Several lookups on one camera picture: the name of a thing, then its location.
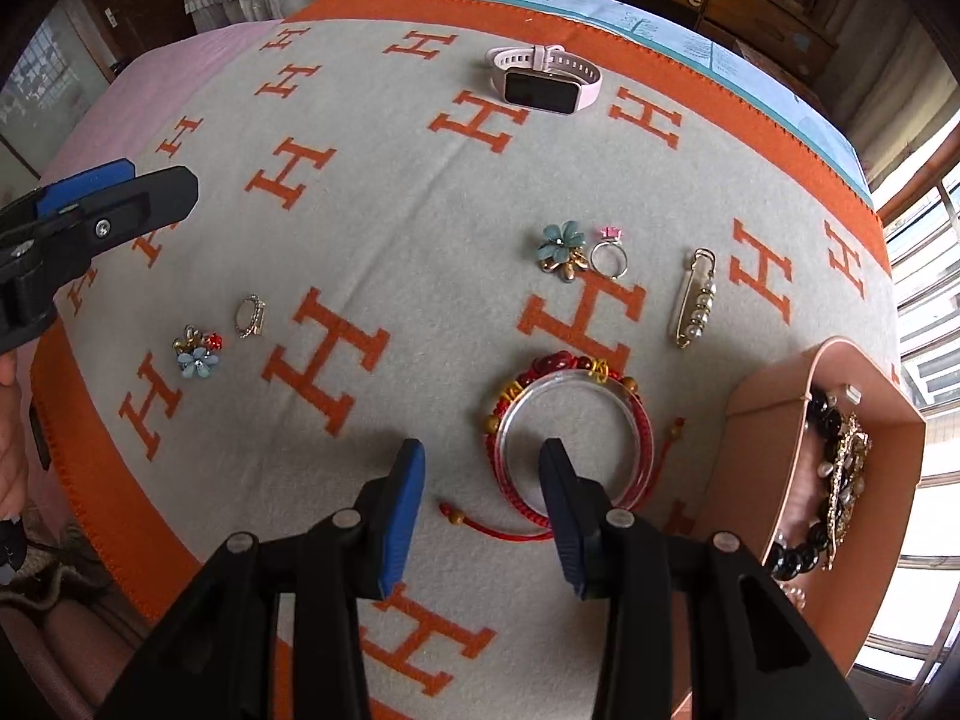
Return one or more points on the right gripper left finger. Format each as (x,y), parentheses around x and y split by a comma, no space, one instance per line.
(358,553)

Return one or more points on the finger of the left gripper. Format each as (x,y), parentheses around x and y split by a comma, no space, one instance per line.
(63,193)
(123,212)

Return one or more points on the beige curtain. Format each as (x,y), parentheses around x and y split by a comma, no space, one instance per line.
(888,87)

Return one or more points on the left hand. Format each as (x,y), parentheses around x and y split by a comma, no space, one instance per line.
(13,461)

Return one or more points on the pink jewelry box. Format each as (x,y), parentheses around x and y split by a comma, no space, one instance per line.
(765,486)

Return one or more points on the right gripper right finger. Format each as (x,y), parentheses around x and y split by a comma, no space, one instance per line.
(608,553)

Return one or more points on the metal window grille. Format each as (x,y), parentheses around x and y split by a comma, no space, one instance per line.
(917,625)

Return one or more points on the orange H pattern blanket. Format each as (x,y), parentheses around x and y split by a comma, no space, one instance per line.
(365,242)

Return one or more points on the blue flower ladybug brooch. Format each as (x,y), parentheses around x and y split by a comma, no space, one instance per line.
(197,352)

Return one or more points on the pink smart watch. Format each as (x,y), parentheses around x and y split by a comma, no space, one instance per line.
(545,78)

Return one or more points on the clear bangle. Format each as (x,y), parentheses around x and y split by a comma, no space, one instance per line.
(603,426)

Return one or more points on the pink sheet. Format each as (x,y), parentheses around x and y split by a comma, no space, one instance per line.
(146,95)

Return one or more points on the pearl safety pin brooch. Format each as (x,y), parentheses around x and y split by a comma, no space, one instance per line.
(697,297)

